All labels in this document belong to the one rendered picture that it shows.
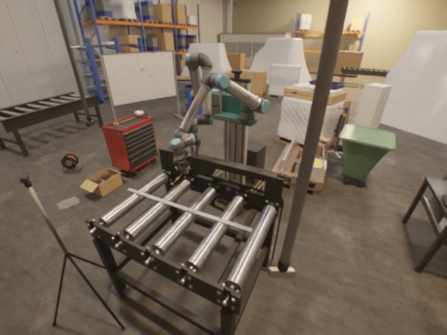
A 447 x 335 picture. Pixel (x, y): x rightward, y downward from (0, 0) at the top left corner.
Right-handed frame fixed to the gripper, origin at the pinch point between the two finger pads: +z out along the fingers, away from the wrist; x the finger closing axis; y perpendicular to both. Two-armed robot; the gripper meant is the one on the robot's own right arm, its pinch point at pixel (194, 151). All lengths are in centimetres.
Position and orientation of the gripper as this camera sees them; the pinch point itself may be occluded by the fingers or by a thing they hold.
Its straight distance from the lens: 224.7
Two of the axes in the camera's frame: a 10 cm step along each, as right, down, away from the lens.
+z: 0.0, 8.6, 5.1
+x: -8.9, -2.3, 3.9
